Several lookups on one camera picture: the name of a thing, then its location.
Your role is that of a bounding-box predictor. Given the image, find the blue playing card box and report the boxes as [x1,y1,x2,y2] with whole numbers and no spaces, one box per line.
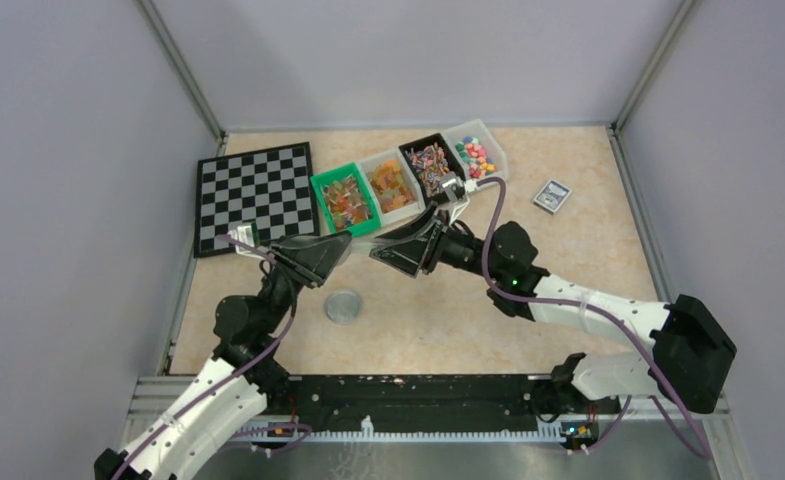
[532,179,572,215]

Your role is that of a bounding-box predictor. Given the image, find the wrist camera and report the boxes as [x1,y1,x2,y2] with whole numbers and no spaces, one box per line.
[228,221,259,249]
[440,173,479,224]

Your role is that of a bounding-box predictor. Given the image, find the black candy bin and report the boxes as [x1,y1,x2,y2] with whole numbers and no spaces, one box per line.
[398,133,465,205]

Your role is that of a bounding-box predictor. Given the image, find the white bin colourful candies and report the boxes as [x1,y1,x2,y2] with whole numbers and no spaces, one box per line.
[440,119,510,182]

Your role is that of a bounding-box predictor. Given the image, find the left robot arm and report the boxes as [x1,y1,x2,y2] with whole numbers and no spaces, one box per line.
[94,231,352,479]

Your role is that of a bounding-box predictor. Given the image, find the green candy bin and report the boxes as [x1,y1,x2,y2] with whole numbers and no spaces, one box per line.
[310,163,381,237]

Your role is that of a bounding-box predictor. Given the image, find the white bin orange candies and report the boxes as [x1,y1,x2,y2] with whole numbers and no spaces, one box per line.
[356,149,425,227]

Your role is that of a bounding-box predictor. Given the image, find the black grey chessboard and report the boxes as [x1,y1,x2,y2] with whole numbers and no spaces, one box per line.
[193,142,320,258]

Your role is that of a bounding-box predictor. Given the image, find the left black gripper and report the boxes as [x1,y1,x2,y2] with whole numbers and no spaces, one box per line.
[260,231,354,333]

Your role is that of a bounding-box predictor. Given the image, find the clear plastic scoop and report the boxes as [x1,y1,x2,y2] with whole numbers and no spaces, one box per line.
[348,237,387,256]

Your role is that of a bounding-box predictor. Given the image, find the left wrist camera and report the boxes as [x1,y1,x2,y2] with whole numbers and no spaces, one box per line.
[228,221,259,249]

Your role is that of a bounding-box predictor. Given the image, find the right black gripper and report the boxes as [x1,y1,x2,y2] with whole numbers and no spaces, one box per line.
[370,202,502,281]

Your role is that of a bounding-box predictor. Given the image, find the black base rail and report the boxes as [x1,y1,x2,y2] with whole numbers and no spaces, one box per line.
[265,374,622,434]

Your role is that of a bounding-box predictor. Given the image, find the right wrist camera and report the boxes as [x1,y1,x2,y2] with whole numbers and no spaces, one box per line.
[440,173,479,224]

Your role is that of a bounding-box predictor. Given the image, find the white cable duct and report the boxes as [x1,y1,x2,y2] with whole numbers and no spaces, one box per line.
[229,417,597,446]

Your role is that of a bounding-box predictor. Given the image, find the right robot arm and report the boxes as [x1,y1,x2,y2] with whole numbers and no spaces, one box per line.
[369,207,737,414]

